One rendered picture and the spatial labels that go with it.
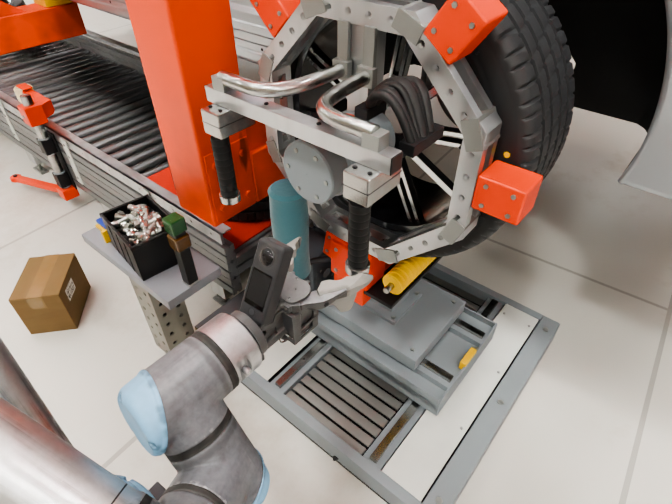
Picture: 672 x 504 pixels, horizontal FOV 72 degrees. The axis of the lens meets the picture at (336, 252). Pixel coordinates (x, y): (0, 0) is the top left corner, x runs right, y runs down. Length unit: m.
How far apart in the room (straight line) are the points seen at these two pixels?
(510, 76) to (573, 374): 1.15
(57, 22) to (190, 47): 2.03
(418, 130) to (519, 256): 1.44
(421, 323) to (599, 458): 0.62
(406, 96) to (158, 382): 0.52
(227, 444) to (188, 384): 0.09
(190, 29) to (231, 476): 0.87
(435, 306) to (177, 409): 1.06
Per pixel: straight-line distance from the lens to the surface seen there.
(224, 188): 0.99
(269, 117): 0.83
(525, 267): 2.08
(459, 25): 0.80
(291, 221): 1.06
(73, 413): 1.72
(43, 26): 3.10
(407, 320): 1.45
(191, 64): 1.14
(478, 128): 0.82
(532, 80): 0.90
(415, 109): 0.75
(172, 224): 1.14
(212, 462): 0.62
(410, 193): 1.09
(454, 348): 1.51
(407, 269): 1.15
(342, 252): 1.16
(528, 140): 0.90
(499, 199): 0.86
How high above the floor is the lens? 1.32
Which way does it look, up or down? 41 degrees down
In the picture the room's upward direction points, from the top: straight up
